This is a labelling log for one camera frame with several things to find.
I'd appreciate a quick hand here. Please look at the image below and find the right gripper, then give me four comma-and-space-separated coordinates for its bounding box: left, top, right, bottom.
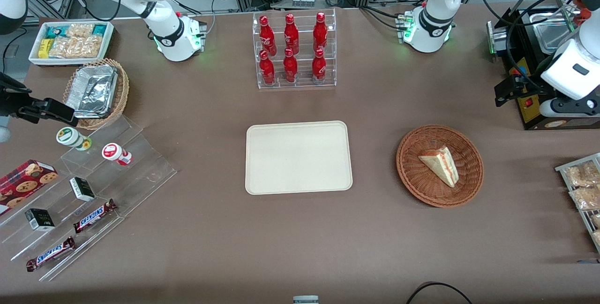
0, 73, 79, 127

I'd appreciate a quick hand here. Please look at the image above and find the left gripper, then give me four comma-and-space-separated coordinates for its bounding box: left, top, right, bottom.
495, 72, 600, 118

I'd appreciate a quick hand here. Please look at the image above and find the triangular sandwich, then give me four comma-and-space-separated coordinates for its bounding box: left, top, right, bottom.
418, 147, 459, 188

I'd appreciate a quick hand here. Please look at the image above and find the aluminium foil tray stack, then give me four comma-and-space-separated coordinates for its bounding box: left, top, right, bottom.
66, 65, 118, 119

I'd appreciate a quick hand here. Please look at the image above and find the light wicker basket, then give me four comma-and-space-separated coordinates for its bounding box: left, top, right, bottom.
63, 59, 129, 130

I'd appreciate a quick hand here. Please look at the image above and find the tray of packaged snacks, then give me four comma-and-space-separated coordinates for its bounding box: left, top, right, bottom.
555, 153, 600, 254

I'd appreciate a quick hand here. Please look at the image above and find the brown wicker basket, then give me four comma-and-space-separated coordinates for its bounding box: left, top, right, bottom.
396, 125, 484, 208

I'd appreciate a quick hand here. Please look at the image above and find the beige plastic tray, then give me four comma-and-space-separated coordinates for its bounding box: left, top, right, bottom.
245, 121, 353, 196

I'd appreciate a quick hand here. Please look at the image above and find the black food warmer machine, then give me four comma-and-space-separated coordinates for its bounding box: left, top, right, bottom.
487, 0, 600, 131

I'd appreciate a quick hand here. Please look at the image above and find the green lid yogurt cup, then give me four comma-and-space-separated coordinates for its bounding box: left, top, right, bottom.
56, 127, 92, 151

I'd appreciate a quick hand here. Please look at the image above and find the white snack bin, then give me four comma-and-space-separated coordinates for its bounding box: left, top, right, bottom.
29, 21, 114, 67

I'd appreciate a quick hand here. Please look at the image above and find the steel warmer pan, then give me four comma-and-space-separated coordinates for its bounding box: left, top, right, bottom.
533, 22, 576, 55

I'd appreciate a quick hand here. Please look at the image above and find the clear cracker bag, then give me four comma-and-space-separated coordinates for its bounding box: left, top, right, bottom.
49, 36, 102, 59
66, 23, 95, 38

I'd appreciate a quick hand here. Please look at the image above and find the red plaid cookie box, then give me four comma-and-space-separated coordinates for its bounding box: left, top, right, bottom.
0, 160, 59, 215

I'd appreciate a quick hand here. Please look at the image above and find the red lid yogurt cup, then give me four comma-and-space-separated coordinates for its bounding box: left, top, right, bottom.
102, 143, 133, 166

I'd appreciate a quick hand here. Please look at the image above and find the small black box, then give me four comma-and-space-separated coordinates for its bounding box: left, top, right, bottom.
25, 208, 55, 232
69, 177, 96, 202

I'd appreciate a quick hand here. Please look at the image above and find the clear acrylic stepped shelf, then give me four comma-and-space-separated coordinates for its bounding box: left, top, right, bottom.
0, 115, 177, 282

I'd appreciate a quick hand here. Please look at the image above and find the Snickers bar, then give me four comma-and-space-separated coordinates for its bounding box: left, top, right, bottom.
26, 237, 76, 272
73, 199, 118, 234

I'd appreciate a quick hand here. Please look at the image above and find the red cola bottle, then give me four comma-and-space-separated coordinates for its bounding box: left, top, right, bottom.
312, 49, 327, 84
259, 15, 277, 56
283, 48, 298, 83
313, 12, 328, 53
284, 14, 300, 55
259, 51, 276, 85

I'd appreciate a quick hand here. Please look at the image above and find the clear acrylic bottle rack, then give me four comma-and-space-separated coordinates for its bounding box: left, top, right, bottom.
252, 8, 337, 90

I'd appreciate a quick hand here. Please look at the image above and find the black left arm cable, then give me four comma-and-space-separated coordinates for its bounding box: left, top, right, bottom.
478, 0, 579, 93

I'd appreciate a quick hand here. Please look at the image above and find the black table cable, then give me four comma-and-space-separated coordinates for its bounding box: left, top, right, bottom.
405, 281, 474, 304

